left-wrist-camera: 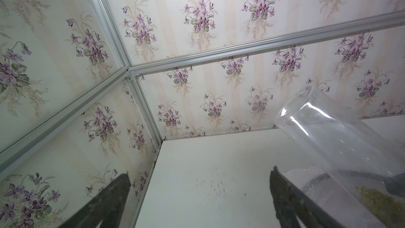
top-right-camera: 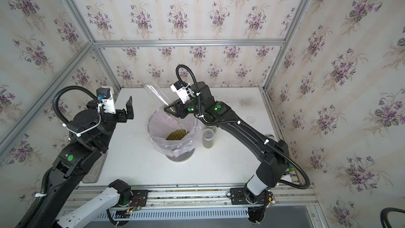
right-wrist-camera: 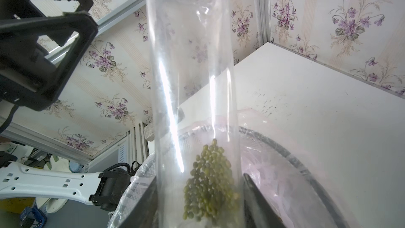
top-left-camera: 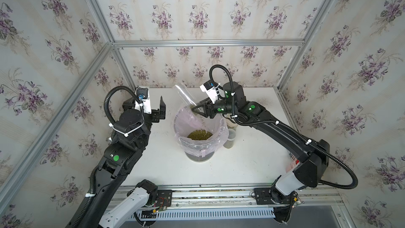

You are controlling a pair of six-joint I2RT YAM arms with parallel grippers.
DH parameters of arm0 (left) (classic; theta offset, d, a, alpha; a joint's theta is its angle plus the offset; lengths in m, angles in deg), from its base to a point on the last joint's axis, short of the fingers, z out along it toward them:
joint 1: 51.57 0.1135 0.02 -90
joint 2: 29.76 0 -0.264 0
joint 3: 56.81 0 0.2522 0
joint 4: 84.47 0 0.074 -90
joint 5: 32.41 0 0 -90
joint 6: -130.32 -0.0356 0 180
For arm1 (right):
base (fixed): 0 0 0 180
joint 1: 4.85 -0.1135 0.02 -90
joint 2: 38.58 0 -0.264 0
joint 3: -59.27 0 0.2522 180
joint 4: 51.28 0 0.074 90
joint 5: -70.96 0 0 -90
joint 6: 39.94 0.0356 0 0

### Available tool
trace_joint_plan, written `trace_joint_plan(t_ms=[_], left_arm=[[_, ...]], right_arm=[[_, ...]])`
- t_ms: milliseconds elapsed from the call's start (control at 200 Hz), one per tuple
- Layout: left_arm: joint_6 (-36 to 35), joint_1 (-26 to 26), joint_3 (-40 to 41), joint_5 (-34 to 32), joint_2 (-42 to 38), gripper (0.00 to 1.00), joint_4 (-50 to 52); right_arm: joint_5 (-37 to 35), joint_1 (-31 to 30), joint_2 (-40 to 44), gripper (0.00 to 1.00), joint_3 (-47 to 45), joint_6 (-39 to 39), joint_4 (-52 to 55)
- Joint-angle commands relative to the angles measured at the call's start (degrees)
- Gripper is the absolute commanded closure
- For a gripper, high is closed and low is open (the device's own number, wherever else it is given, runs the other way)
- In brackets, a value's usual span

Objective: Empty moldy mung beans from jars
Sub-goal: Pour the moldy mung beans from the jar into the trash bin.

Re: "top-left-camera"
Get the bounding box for open clear jar middle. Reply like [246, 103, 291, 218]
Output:
[223, 128, 236, 149]

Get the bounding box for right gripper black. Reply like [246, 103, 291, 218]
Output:
[192, 95, 239, 119]

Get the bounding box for jar with beige lid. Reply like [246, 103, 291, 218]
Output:
[225, 118, 238, 130]

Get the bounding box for aluminium frame post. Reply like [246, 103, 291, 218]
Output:
[277, 0, 335, 91]
[86, 0, 136, 89]

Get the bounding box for clear jar with mung beans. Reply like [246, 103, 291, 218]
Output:
[172, 83, 198, 110]

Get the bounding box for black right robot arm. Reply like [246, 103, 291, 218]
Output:
[192, 80, 330, 196]

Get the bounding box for aluminium frame crossbar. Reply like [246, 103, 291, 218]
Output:
[112, 39, 305, 48]

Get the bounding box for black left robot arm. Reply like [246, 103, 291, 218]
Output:
[67, 100, 166, 228]

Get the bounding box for aluminium frame post left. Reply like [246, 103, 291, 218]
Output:
[86, 0, 136, 89]

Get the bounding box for mesh bin with plastic bag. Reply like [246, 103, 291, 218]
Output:
[173, 106, 229, 163]

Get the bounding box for aluminium frame post right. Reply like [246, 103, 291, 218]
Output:
[277, 0, 335, 91]

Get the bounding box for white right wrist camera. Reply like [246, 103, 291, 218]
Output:
[200, 80, 219, 103]

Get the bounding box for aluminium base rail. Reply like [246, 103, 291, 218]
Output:
[107, 183, 342, 222]

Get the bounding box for pink pen holder cup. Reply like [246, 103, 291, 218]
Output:
[285, 160, 300, 173]

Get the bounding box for mung beans in bin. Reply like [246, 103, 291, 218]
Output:
[187, 129, 213, 141]

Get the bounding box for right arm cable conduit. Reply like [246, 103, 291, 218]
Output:
[209, 64, 359, 190]

